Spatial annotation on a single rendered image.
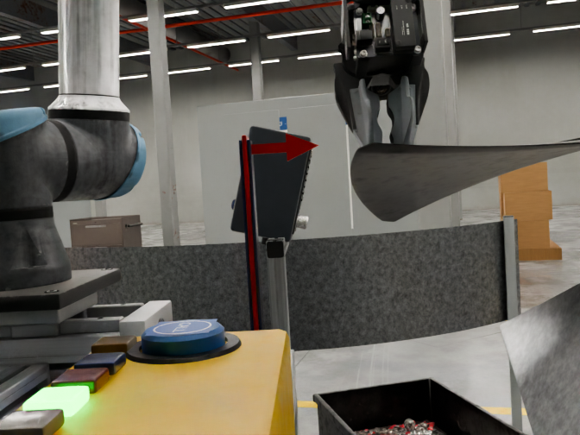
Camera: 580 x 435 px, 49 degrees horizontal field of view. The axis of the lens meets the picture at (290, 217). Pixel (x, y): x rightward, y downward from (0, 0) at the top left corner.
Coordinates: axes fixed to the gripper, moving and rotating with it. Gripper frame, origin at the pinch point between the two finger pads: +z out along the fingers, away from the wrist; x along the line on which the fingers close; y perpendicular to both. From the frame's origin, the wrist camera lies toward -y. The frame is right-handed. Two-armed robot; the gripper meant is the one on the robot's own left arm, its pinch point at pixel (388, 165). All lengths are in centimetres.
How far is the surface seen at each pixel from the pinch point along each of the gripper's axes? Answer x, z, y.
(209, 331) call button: -12.7, 16.6, 27.5
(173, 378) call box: -13.6, 18.7, 30.9
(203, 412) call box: -11.7, 19.9, 34.8
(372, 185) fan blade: -1.7, 1.9, -0.1
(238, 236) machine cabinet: -88, -135, -617
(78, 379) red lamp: -16.9, 18.5, 32.5
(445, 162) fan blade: 4.2, 1.8, 5.2
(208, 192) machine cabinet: -119, -185, -609
